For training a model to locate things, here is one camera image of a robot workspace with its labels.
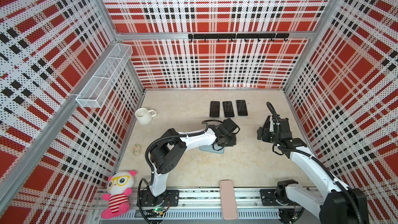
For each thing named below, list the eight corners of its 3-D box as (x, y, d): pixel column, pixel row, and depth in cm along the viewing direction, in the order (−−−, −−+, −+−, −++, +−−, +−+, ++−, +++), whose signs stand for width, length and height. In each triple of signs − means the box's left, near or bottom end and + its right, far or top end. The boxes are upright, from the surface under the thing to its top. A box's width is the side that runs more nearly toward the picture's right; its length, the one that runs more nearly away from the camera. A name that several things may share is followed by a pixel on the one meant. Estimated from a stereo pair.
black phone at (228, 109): (223, 117, 109) (224, 114, 107) (222, 104, 117) (223, 101, 115) (233, 117, 109) (234, 114, 107) (232, 104, 117) (232, 101, 115)
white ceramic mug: (136, 124, 103) (132, 117, 97) (140, 114, 108) (136, 107, 102) (153, 124, 103) (150, 117, 97) (156, 114, 108) (153, 107, 102)
